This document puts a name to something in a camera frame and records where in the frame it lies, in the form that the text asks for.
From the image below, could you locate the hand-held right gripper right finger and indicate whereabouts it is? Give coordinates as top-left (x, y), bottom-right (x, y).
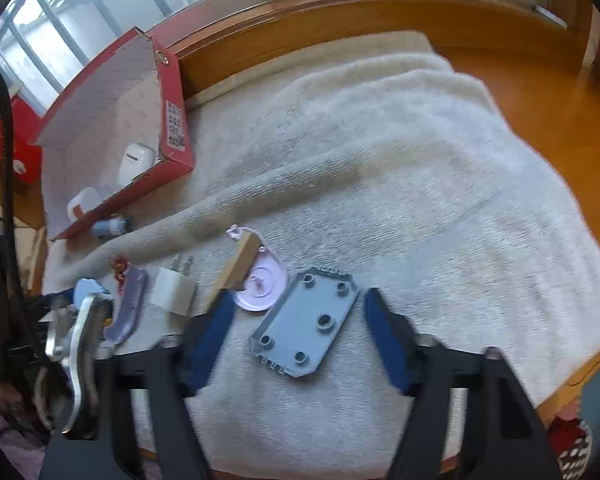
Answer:
top-left (362, 287), bottom-right (563, 480)

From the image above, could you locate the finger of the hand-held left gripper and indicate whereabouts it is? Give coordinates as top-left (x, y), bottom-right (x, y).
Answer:
top-left (74, 279), bottom-right (115, 311)

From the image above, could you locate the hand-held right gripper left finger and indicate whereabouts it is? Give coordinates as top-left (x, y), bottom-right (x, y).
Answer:
top-left (39, 290), bottom-right (237, 480)

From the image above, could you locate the blue-grey oval insole piece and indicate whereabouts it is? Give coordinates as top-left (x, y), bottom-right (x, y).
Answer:
top-left (102, 266), bottom-right (149, 345)

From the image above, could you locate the white charger plug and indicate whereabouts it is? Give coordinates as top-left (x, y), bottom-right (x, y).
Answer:
top-left (150, 254), bottom-right (198, 317)

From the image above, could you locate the pink plastic disc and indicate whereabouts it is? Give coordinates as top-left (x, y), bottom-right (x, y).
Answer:
top-left (226, 224), bottom-right (287, 312)

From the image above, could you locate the wooden block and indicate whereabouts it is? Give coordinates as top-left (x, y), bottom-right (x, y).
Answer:
top-left (206, 228), bottom-right (262, 311)

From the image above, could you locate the white plastic bottle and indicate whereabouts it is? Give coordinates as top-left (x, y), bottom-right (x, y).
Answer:
top-left (66, 187), bottom-right (112, 223)

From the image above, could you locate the grey studded building plate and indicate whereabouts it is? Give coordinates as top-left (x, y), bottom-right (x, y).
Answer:
top-left (248, 266), bottom-right (362, 380)

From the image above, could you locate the white cardboard box red rim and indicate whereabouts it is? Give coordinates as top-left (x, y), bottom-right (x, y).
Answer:
top-left (32, 26), bottom-right (196, 242)

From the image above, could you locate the small blue cylinder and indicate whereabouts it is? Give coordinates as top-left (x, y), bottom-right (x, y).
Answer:
top-left (91, 216), bottom-right (132, 241)

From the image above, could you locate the white earbud case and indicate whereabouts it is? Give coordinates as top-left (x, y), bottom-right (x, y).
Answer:
top-left (116, 143), bottom-right (156, 187)

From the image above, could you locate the red tea box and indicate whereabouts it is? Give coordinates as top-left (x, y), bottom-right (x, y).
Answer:
top-left (0, 92), bottom-right (43, 185)

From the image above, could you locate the white towel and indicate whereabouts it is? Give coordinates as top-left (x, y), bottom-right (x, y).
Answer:
top-left (42, 30), bottom-right (600, 466)

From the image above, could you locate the red patterned cloth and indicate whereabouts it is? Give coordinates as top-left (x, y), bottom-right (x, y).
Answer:
top-left (545, 410), bottom-right (600, 480)

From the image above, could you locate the window with metal bars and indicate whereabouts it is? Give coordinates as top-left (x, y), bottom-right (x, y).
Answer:
top-left (0, 0), bottom-right (571, 116)

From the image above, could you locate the black cable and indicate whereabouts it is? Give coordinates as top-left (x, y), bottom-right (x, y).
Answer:
top-left (0, 61), bottom-right (46, 376)

